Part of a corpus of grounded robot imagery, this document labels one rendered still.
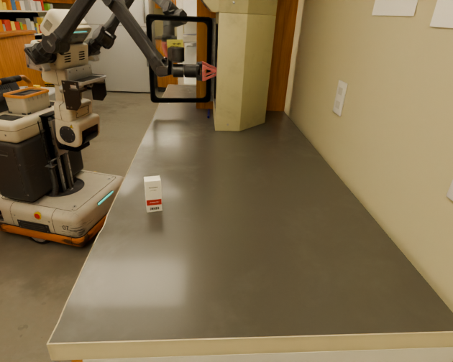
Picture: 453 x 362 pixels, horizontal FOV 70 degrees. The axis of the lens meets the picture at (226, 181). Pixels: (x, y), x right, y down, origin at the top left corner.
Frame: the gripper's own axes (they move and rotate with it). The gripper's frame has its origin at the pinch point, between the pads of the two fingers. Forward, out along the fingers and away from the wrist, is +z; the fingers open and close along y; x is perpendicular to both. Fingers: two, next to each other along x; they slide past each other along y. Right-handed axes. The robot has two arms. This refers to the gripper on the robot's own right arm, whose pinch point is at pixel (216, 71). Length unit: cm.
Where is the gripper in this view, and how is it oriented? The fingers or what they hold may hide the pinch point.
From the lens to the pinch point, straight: 154.8
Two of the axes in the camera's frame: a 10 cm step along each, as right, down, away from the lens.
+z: 10.0, -0.1, 0.7
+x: -0.3, 8.9, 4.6
